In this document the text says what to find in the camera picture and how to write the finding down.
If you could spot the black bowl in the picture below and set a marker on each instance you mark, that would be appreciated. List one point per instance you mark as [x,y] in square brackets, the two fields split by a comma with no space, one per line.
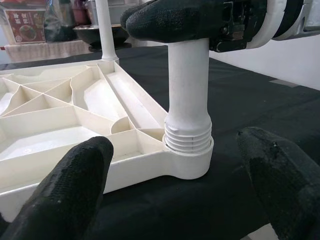
[90,35]

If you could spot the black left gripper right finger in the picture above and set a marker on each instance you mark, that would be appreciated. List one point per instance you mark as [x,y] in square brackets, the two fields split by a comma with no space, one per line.
[287,187]

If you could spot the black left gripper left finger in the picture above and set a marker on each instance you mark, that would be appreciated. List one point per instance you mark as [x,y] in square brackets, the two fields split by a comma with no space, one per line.
[62,190]

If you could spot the white plastic table leg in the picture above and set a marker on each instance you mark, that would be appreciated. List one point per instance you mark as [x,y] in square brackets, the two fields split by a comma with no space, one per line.
[187,87]
[105,30]

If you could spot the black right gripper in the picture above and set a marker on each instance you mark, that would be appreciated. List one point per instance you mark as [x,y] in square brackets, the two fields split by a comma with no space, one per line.
[237,25]

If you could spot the red printed box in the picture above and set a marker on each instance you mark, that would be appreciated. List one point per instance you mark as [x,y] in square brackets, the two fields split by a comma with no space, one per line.
[25,26]

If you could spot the black tablecloth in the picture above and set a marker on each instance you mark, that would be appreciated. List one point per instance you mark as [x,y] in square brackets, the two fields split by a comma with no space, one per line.
[250,100]

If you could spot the white plastic children table top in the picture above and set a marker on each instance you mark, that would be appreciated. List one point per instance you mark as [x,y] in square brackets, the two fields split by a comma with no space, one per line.
[62,117]

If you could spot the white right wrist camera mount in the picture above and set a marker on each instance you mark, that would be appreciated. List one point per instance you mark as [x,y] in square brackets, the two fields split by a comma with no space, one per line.
[265,32]

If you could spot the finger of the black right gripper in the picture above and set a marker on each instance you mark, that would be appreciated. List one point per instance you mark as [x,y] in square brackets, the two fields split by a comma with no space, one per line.
[132,10]

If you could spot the beige cloth covered side table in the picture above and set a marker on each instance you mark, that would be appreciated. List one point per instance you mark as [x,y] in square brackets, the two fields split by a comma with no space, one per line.
[45,50]

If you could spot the dark crumpled bag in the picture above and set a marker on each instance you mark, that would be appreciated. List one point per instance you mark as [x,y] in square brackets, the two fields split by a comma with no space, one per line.
[58,22]

